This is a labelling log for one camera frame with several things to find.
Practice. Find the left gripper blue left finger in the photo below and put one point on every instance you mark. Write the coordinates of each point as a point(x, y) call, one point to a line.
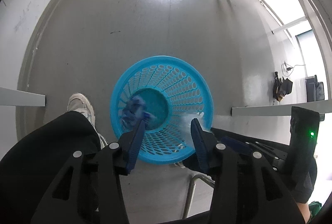
point(137, 135)

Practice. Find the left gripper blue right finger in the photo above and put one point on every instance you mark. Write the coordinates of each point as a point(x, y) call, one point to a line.
point(200, 139)

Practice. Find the blue snack wrapper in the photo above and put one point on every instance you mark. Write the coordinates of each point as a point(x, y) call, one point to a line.
point(134, 112)

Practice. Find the person's right hand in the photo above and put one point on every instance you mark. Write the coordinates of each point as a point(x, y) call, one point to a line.
point(305, 211)

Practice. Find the blue plastic waste basket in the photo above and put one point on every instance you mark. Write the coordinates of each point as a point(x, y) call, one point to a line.
point(173, 92)

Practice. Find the green sleeve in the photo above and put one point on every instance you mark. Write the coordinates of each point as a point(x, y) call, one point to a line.
point(314, 208)

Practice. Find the white sneaker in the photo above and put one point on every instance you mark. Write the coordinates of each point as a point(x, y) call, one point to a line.
point(80, 103)

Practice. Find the dark bag on floor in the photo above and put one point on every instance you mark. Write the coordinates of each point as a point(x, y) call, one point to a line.
point(281, 87)

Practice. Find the person's black trouser legs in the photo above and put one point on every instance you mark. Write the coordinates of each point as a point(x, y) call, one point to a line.
point(30, 166)

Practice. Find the metal chair frame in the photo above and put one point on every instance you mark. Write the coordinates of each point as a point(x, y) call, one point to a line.
point(199, 195)

